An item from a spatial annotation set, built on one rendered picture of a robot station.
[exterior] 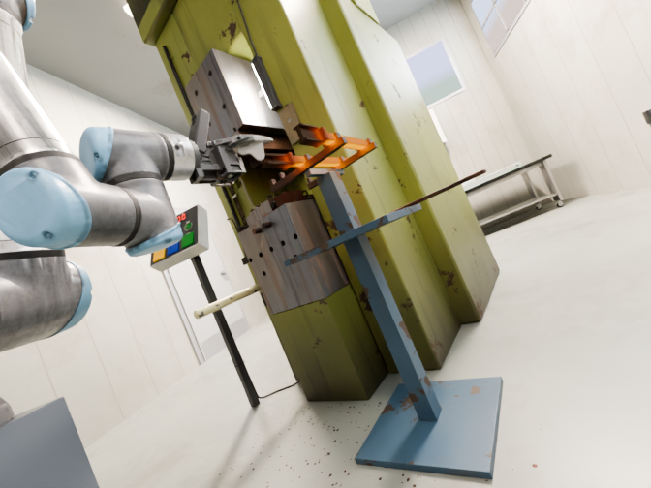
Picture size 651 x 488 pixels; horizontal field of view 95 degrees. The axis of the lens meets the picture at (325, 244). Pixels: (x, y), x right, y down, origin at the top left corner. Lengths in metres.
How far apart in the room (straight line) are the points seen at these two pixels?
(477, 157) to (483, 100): 0.91
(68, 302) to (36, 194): 0.35
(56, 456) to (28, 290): 0.27
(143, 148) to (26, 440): 0.45
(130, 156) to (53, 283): 0.29
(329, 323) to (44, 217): 1.09
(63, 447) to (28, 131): 0.44
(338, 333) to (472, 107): 5.00
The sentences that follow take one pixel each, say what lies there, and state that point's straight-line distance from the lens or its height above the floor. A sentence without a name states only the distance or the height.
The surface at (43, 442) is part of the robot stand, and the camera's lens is 0.64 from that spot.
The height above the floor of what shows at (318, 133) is 0.94.
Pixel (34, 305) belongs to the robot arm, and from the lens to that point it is 0.73.
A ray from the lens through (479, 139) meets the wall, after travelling 5.72.
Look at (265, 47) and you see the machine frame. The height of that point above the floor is 1.65.
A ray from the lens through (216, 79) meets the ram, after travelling 1.74.
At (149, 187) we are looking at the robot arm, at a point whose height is 0.86.
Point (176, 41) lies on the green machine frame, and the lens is 2.32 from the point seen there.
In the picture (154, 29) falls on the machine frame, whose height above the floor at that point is 2.30.
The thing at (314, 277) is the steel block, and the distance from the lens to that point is 1.30.
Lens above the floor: 0.64
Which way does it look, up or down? 2 degrees up
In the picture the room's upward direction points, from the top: 23 degrees counter-clockwise
